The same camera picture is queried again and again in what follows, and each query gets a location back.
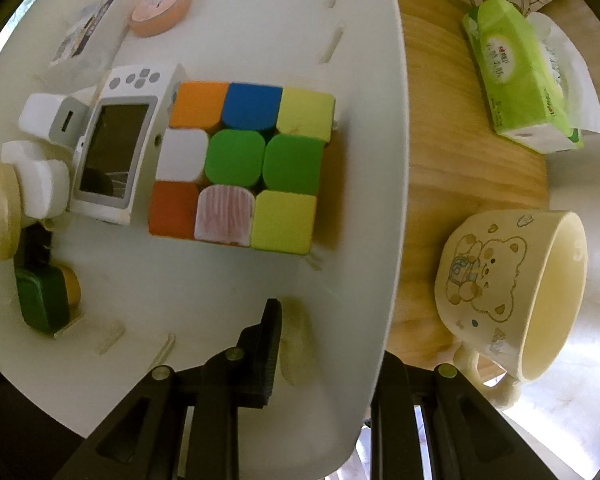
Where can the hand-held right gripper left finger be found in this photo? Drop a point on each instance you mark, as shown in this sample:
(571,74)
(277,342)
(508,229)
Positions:
(272,350)

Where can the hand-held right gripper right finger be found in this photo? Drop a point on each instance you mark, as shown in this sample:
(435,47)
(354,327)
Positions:
(395,376)

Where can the multicoloured puzzle cube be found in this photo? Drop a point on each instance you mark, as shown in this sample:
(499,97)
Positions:
(240,160)

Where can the green bottle with gold cap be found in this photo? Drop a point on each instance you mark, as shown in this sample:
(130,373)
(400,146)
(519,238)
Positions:
(42,300)

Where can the white handheld game console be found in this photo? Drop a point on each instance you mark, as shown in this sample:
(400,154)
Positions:
(115,145)

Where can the white plastic gadget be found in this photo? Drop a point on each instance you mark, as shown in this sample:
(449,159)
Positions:
(37,175)

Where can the round gold compact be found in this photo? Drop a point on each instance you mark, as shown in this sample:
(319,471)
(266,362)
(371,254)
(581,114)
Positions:
(0,210)

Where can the white plastic tray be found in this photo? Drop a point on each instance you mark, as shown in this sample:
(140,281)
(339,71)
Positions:
(260,30)

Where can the white charger plug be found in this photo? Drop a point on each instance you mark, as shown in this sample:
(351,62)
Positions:
(45,117)

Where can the pink oval case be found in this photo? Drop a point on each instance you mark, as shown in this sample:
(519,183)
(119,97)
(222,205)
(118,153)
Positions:
(162,7)

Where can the clear box with blue label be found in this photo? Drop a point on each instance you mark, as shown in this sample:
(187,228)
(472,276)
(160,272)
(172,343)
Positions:
(87,30)

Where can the cream bear mug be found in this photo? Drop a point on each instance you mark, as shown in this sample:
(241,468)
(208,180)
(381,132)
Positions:
(485,280)

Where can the person's dark clothing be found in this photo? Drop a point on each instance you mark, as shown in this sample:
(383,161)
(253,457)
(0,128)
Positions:
(15,420)

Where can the green tissue pack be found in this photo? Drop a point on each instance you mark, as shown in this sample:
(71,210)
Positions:
(515,75)

